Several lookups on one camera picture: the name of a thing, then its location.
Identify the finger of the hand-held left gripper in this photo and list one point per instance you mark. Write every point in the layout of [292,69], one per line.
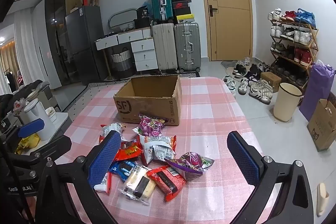
[31,128]
[31,151]

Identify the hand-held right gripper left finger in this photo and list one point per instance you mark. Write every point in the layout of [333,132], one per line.
[105,158]

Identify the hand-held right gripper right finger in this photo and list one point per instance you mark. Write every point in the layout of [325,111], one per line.
[242,158]

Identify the blue cookie packet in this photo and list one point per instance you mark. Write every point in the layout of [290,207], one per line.
[123,169]

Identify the orange red snack packet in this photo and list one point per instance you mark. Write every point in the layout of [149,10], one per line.
[128,150]

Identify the small white red snack packet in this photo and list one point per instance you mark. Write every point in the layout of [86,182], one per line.
[114,129]
[102,183]

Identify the clear cracker sandwich packet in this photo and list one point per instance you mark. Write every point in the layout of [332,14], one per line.
[139,184]

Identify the purple snack packet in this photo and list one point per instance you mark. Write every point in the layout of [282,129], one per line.
[191,161]
[149,125]

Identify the large white red snack packet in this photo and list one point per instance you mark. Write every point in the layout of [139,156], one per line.
[160,149]

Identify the red dark snack packet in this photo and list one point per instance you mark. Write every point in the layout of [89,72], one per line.
[168,179]

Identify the brown cardboard box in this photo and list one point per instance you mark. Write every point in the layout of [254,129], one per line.
[147,106]

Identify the yellow plastic bag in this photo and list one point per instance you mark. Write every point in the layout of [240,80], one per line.
[27,144]

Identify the white kettle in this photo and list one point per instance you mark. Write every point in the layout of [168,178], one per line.
[39,113]

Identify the dark cloth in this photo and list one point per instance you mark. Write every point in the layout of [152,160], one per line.
[23,91]

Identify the pink checked tablecloth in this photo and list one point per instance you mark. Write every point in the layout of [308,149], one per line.
[210,119]

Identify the cream waste bin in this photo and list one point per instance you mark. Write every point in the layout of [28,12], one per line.
[286,106]

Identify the scattered loose sneakers group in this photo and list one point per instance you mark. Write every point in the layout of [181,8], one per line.
[252,82]

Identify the small cardboard box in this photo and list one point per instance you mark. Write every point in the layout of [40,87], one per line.
[271,81]

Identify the brown paper bag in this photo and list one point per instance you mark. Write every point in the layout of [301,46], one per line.
[321,127]

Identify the white curtain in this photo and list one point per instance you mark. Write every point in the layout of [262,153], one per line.
[27,43]

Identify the cream slipper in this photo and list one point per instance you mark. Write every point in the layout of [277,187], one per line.
[322,200]

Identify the grey doormat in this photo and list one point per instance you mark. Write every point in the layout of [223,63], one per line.
[228,65]

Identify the grey white laundry basket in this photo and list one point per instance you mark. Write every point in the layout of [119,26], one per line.
[122,62]

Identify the grey fridge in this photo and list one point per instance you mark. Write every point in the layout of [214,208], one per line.
[84,43]

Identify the purple gift bag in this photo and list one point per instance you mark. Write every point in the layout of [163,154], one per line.
[317,90]

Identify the dark glass cabinet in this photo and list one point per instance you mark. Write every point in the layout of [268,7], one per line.
[56,29]

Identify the white desk with drawers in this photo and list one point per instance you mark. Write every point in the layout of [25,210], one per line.
[143,53]

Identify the silver suitcase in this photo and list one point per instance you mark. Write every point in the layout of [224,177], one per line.
[187,47]

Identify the beige suitcase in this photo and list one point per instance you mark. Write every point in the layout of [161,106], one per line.
[164,48]

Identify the wooden door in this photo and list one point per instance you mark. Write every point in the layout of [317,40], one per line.
[231,29]

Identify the black bag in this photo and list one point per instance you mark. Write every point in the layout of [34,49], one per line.
[143,23]

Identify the oval mirror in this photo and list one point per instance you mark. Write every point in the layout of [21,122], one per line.
[123,18]

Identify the black printed box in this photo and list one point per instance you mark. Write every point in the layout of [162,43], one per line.
[143,14]

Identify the yellow black shoe box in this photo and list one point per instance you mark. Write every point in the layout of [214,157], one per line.
[185,18]

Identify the blue plastic bag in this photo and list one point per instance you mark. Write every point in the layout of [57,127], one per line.
[147,5]

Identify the black shoe box red logo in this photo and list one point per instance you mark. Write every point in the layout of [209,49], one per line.
[180,5]

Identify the teal suitcase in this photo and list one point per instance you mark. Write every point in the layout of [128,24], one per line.
[160,1]

